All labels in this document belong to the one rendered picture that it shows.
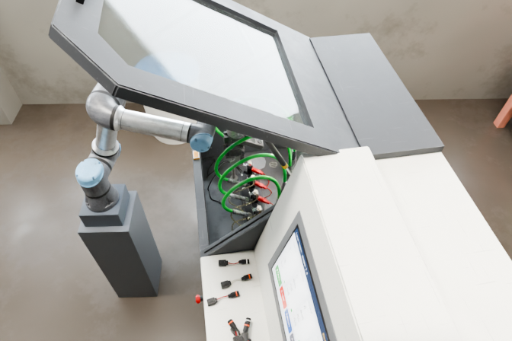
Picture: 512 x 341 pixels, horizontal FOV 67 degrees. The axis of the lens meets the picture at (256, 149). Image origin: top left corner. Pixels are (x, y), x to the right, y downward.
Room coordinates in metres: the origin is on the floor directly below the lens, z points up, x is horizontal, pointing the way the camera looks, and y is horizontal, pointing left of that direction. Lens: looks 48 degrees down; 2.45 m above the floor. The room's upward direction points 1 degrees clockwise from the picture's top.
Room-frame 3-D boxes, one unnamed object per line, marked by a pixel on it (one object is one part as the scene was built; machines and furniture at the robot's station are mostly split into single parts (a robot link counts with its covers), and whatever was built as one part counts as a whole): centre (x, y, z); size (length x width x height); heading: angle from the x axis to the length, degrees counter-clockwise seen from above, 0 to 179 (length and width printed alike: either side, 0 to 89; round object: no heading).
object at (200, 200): (1.07, 0.26, 0.87); 0.62 x 0.04 x 0.16; 11
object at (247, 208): (1.00, 0.00, 0.91); 0.34 x 0.10 x 0.15; 11
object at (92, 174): (1.06, 0.72, 1.07); 0.13 x 0.12 x 0.14; 173
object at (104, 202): (1.05, 0.72, 0.95); 0.15 x 0.15 x 0.10
